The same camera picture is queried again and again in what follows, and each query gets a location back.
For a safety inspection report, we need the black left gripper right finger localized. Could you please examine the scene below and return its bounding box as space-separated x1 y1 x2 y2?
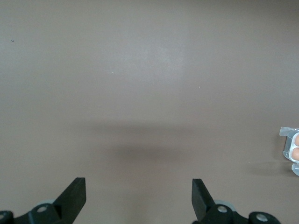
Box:
192 179 250 224

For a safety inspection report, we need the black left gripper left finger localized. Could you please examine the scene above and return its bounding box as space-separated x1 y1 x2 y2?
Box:
14 177 86 224

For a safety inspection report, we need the clear plastic egg box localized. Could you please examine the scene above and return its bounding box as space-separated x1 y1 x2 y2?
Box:
279 126 299 177

